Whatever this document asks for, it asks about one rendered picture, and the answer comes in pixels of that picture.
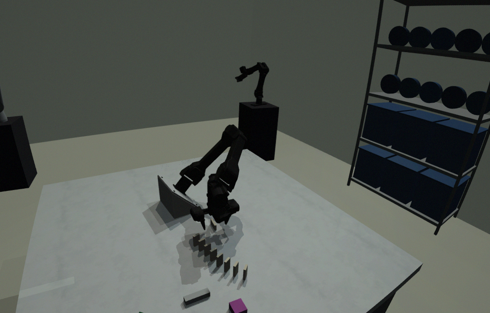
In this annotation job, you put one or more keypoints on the small purple block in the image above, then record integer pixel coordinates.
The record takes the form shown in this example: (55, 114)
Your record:
(237, 306)

